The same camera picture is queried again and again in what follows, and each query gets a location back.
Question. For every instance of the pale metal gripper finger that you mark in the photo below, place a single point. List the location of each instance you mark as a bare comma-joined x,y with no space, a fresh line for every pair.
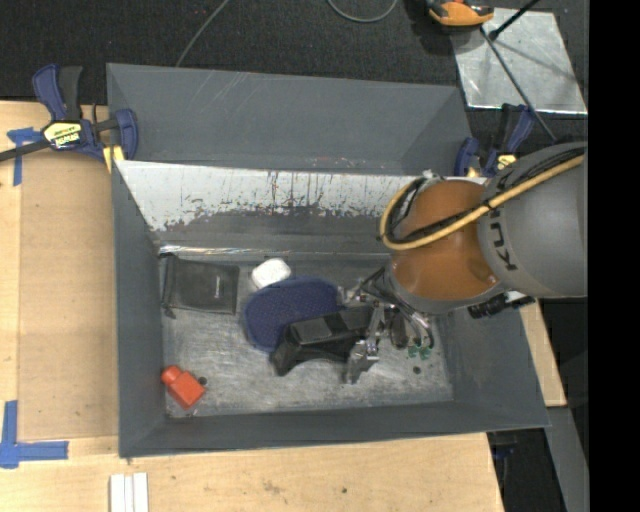
358,364

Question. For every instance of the blue oval case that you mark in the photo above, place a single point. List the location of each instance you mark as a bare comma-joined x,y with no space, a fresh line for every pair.
285,305

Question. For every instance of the white rounded object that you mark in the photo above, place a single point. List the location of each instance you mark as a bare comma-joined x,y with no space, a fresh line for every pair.
270,272

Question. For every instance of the red-orange small bottle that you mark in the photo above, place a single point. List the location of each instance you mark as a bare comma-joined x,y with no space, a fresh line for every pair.
184,386

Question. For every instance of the dark grey flat pouch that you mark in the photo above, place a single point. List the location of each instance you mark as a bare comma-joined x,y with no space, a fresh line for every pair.
200,287

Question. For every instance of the grey metal bin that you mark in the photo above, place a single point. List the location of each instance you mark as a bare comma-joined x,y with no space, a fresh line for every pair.
280,125

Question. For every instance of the black cylinder on white bracket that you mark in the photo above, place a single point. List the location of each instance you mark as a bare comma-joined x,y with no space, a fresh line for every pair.
492,305

